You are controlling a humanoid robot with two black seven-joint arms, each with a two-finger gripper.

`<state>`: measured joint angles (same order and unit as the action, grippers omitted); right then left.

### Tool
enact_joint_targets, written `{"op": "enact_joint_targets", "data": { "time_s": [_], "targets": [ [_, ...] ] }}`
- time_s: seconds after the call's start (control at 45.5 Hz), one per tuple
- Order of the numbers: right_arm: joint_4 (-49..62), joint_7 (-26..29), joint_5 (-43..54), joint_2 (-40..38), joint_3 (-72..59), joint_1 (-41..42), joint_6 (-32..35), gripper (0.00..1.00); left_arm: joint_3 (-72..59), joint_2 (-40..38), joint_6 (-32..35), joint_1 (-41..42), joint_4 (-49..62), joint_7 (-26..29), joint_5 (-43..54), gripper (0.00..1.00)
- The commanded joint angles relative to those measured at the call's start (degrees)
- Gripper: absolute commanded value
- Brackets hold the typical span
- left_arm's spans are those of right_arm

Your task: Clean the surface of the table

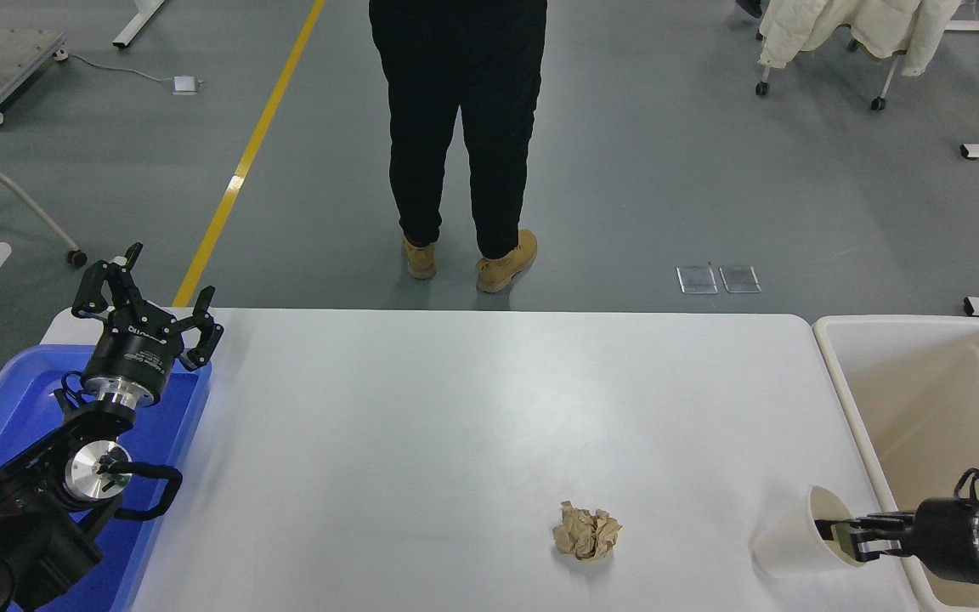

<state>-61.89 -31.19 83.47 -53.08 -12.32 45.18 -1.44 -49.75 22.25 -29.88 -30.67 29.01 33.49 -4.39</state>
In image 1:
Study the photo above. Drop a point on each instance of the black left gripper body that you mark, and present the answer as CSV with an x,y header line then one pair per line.
x,y
132,353

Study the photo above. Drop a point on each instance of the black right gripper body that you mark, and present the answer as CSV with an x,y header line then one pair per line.
x,y
944,540

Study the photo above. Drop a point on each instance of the white paper cup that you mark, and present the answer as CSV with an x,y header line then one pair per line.
x,y
783,544

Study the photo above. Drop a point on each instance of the tan paper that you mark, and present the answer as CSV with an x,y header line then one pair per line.
x,y
585,531

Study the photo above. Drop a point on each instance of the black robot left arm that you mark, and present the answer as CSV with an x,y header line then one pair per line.
x,y
31,527

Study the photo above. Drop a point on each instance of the large pale bin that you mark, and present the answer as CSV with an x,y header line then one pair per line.
x,y
923,408

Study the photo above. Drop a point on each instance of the blue plastic tray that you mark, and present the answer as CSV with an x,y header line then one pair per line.
x,y
14,399

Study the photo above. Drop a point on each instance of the white power adapter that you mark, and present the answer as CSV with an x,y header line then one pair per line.
x,y
185,84

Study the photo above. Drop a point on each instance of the grey wheeled platform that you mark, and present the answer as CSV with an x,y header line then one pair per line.
x,y
14,55

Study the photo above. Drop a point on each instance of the white table foot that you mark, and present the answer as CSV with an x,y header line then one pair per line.
x,y
139,21

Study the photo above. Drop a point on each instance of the silver floor plate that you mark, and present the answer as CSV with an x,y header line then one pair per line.
x,y
697,280
740,279

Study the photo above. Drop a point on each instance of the person in tan boots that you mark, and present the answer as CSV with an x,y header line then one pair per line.
x,y
421,102

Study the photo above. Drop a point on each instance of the white wheeled chair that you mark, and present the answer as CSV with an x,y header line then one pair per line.
x,y
887,81

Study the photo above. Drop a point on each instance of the cream coat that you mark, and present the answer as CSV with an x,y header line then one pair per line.
x,y
846,21

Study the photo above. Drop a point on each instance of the person in black shoes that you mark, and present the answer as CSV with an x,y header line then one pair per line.
x,y
747,7

